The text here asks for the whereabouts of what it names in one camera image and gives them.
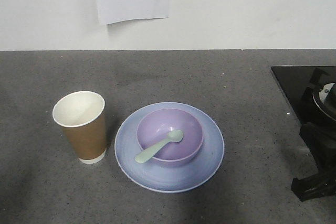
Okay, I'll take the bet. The brown paper cup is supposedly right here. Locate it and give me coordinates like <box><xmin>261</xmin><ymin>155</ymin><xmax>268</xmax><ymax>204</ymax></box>
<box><xmin>52</xmin><ymin>91</ymin><xmax>108</xmax><ymax>164</ymax></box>

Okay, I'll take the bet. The light blue plate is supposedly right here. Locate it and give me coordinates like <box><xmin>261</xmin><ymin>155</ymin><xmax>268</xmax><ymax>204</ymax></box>
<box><xmin>114</xmin><ymin>102</ymin><xmax>225</xmax><ymax>193</ymax></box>

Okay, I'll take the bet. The purple bowl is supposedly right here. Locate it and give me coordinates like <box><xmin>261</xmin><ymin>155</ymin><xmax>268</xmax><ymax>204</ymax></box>
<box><xmin>134</xmin><ymin>108</ymin><xmax>204</xmax><ymax>167</ymax></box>

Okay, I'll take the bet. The mint green spoon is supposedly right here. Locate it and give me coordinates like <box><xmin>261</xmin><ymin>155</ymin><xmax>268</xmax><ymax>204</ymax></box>
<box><xmin>134</xmin><ymin>130</ymin><xmax>184</xmax><ymax>163</ymax></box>

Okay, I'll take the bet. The black gas stove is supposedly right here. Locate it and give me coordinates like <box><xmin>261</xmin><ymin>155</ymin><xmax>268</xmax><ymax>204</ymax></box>
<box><xmin>271</xmin><ymin>65</ymin><xmax>335</xmax><ymax>201</ymax></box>

